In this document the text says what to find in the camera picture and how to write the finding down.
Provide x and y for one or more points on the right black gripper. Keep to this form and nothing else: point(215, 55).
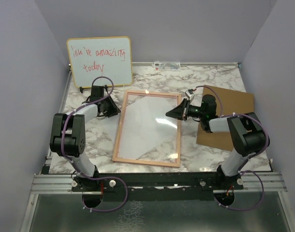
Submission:
point(181, 111)

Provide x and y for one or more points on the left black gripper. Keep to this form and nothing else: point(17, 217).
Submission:
point(114, 110)

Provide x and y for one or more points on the white photo paper sheet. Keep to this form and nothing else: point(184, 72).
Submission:
point(147, 134)

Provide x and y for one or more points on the pink wooden photo frame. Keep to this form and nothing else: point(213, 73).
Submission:
point(117, 135)

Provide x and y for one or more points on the brown cardboard backing board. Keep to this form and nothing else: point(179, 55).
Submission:
point(228, 102)

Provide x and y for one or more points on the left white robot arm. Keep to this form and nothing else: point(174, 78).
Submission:
point(68, 134)

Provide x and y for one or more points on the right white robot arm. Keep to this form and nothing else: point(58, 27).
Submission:
point(248, 136)

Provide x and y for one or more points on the small whiteboard with red writing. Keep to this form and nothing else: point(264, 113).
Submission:
point(100, 56)

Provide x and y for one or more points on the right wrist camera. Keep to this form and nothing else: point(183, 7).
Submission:
point(190, 94)

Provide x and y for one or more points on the white label strip at wall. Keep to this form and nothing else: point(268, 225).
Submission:
point(166, 66)

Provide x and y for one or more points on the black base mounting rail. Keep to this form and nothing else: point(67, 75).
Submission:
point(156, 186)

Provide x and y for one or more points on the aluminium front rail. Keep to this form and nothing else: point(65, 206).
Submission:
point(64, 184)

